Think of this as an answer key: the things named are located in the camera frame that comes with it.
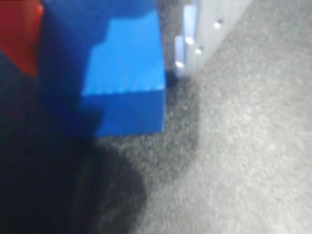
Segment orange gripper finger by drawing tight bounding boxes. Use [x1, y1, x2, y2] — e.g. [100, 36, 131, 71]
[0, 0, 45, 77]

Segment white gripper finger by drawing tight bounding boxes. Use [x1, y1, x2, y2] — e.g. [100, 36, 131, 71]
[174, 0, 252, 79]

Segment blue cube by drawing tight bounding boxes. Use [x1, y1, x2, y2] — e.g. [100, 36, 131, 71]
[38, 0, 168, 140]

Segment black felt table mat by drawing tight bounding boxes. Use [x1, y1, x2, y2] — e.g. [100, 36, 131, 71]
[0, 0, 312, 234]

